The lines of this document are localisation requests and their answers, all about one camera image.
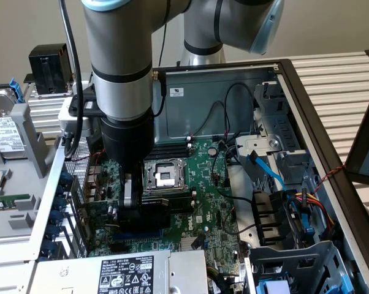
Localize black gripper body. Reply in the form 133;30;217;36
99;110;156;170

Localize black graphics card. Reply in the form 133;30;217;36
78;197;173;234

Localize metal CPU socket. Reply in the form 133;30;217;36
141;159;191;196

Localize blue PCIe expansion slot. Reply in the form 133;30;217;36
112;232;165;242

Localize green motherboard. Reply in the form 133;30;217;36
83;139;244;268

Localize finned chipset heatsink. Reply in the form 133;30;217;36
180;237;200;253

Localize open grey PC case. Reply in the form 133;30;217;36
0;58;369;294

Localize grey power supply unit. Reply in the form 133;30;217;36
28;249;210;294

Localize black CPU cooler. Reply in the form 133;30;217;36
23;43;74;97

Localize grey parts rack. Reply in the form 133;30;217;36
0;102;66;240

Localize green RAM stick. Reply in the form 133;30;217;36
0;193;31;212

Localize silver hard disk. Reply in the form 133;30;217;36
0;87;29;160

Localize grey metal disk bay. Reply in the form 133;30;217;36
244;240;362;294
235;81;313;197

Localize dark framed screen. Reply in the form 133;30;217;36
345;80;369;186

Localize red black twisted wire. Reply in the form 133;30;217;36
88;152;105;192
313;164;348;193

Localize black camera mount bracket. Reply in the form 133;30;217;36
68;88;105;119

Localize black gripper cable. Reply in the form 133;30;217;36
152;69;167;118

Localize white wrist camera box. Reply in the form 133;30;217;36
58;97;95;139

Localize black looped wire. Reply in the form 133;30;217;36
211;143;256;205
222;210;259;243

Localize black SATA wire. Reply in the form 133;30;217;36
191;232;208;250

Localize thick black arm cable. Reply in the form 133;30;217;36
58;0;84;159

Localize thin black wire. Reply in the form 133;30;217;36
190;100;227;139
223;82;256;136

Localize thin black hanging cable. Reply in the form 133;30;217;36
158;23;169;67

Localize main power wire bundle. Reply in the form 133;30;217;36
206;265;224;281

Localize black plastic duct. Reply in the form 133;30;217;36
251;189;289;246

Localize blue SATA wire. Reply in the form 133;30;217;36
246;151;314;236

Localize coloured disk power wires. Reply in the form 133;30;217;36
294;188;336;234

